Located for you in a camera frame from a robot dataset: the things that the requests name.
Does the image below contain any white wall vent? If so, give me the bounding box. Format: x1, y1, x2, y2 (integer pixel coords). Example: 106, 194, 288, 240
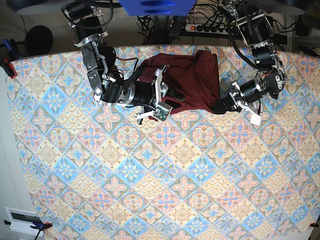
5, 207, 41, 237

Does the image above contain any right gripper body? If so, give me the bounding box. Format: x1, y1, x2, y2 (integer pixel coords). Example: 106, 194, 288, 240
94, 64, 169, 123

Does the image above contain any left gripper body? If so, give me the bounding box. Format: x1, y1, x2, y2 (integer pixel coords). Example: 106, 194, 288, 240
227, 77, 265, 117

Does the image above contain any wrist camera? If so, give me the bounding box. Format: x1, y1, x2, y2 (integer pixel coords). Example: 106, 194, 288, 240
250, 114, 262, 126
151, 105, 173, 122

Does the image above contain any black round stool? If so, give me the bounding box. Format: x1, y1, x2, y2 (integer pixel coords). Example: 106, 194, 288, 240
24, 25, 54, 56

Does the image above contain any blue clamp lower left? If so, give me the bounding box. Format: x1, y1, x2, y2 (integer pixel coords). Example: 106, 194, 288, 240
4, 220, 53, 240

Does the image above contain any black orange clamp left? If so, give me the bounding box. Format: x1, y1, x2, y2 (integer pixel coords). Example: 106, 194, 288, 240
0, 58, 17, 79

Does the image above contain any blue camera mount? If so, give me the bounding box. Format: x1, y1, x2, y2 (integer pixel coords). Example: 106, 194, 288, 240
118, 0, 197, 17

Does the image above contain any white power strip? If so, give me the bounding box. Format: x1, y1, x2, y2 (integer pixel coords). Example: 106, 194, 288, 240
184, 23, 228, 35

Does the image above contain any patterned tile tablecloth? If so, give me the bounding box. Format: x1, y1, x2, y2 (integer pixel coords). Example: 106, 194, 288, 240
6, 52, 320, 240

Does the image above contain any orange clamp lower right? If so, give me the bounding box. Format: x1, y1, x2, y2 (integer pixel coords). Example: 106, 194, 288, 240
309, 222, 319, 228

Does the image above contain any dark red t-shirt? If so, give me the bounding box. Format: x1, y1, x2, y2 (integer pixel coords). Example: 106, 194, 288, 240
139, 50, 220, 115

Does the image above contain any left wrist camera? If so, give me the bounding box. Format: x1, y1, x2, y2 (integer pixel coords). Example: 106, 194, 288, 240
250, 114, 262, 126

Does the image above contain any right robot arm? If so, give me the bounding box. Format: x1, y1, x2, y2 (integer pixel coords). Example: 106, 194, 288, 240
62, 0, 186, 124

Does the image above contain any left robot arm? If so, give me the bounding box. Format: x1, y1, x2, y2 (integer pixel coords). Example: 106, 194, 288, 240
210, 0, 288, 117

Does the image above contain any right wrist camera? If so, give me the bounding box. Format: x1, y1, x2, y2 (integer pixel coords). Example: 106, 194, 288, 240
151, 105, 173, 122

